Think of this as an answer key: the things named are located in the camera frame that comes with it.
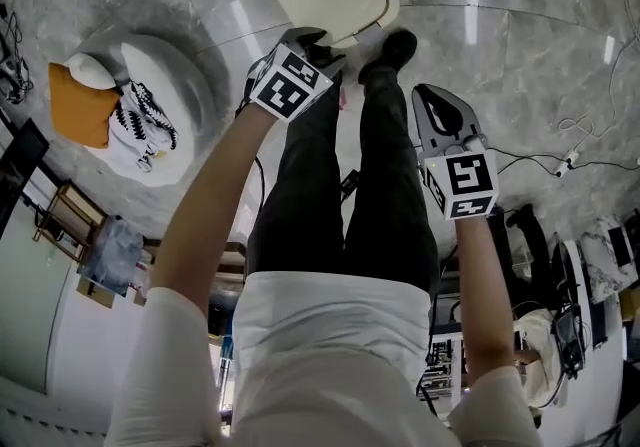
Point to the small white pillow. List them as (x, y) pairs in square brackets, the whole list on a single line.
[(90, 70)]

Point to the white power strip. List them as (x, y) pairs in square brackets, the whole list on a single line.
[(567, 162)]

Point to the person's dark trousers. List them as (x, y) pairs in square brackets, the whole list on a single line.
[(385, 185)]

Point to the marble pattern slab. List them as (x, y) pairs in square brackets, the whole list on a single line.
[(605, 260)]

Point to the person's black right shoe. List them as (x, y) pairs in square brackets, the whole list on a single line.
[(392, 52)]

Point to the orange pillow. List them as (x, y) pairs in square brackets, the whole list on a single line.
[(80, 105)]

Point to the clear plastic bag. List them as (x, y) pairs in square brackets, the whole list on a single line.
[(112, 255)]

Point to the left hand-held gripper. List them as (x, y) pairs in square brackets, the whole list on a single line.
[(287, 90)]

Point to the black and white patterned blanket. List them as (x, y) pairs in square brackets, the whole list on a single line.
[(135, 135)]

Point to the person's right forearm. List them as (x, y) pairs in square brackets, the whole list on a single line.
[(485, 295)]

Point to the person's left forearm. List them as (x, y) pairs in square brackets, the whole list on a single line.
[(210, 205)]

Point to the grey round floor cushion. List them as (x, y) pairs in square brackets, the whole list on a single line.
[(200, 85)]

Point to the black monitor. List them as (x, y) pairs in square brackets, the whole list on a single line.
[(22, 170)]

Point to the person's white shirt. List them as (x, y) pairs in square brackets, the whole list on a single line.
[(325, 360)]

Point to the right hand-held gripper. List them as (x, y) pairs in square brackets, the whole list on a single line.
[(465, 180)]

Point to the wooden bookshelf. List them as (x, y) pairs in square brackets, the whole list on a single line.
[(70, 222)]

